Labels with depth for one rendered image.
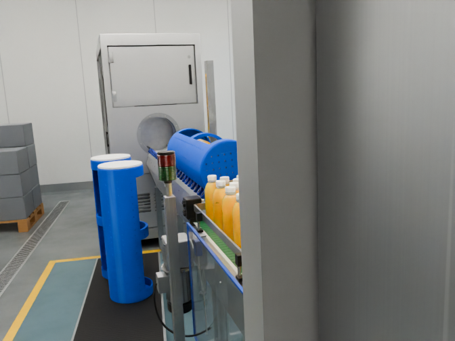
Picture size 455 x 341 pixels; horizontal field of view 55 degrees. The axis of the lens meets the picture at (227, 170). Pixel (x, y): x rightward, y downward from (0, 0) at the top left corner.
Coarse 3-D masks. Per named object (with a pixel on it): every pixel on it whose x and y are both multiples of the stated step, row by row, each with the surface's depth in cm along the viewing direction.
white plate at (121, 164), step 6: (108, 162) 284; (114, 162) 283; (120, 162) 281; (126, 162) 280; (132, 162) 279; (138, 162) 278; (102, 168) 267; (108, 168) 264; (114, 168) 264; (120, 168) 264
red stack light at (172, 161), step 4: (160, 156) 150; (164, 156) 149; (168, 156) 149; (172, 156) 150; (160, 160) 150; (164, 160) 150; (168, 160) 150; (172, 160) 151; (160, 164) 150; (164, 164) 150; (168, 164) 150; (172, 164) 151
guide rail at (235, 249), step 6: (198, 210) 181; (204, 216) 172; (204, 222) 173; (210, 222) 164; (216, 228) 157; (222, 234) 150; (222, 240) 150; (228, 240) 143; (228, 246) 144; (234, 246) 137; (234, 252) 138
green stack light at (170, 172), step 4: (160, 168) 151; (164, 168) 150; (168, 168) 150; (172, 168) 151; (160, 172) 151; (164, 172) 150; (168, 172) 150; (172, 172) 151; (176, 172) 154; (160, 176) 151; (164, 176) 151; (168, 176) 151; (172, 176) 151; (176, 176) 153; (160, 180) 152; (164, 180) 151; (168, 180) 151; (172, 180) 151
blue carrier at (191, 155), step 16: (176, 144) 259; (192, 144) 228; (208, 144) 208; (224, 144) 202; (176, 160) 256; (192, 160) 215; (208, 160) 201; (224, 160) 203; (192, 176) 221; (224, 176) 204
